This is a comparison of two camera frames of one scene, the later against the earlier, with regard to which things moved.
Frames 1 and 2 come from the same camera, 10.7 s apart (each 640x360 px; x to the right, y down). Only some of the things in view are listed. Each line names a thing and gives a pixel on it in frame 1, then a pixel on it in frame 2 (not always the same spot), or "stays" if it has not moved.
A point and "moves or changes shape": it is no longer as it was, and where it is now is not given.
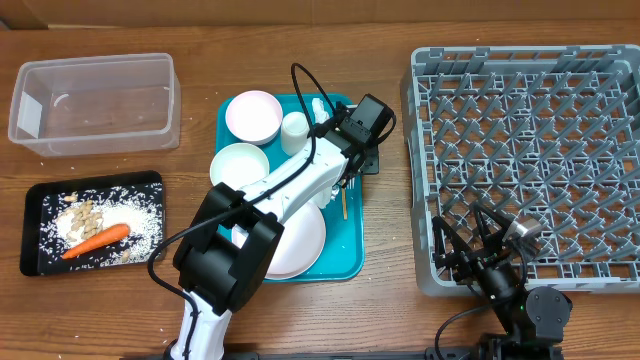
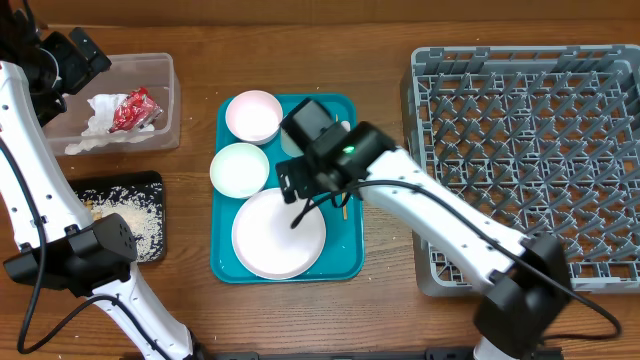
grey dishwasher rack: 547,134 stays
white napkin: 323,198 moves or changes shape
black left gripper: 372,161 → 80,70
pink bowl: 254,117 stays
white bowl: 237,165 stays
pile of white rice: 138,206 stays
